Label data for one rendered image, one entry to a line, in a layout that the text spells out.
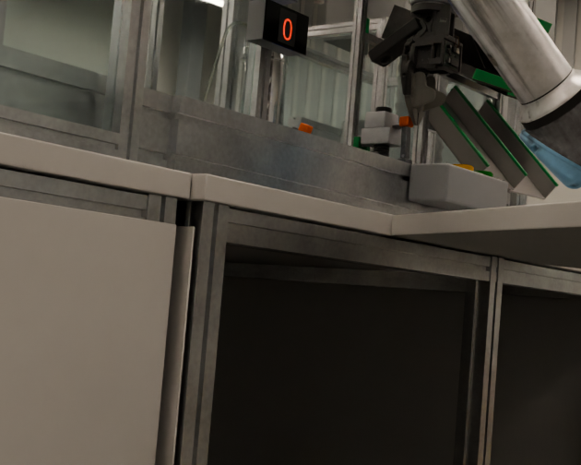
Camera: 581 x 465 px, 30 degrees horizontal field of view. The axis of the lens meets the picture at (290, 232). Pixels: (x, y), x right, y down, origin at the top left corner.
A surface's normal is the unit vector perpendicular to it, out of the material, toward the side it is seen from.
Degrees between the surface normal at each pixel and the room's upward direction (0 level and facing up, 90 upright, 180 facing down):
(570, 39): 90
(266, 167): 90
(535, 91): 127
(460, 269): 90
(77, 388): 90
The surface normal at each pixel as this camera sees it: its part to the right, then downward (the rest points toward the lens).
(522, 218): -0.90, -0.11
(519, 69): -0.41, 0.52
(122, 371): 0.79, 0.03
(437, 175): -0.61, -0.11
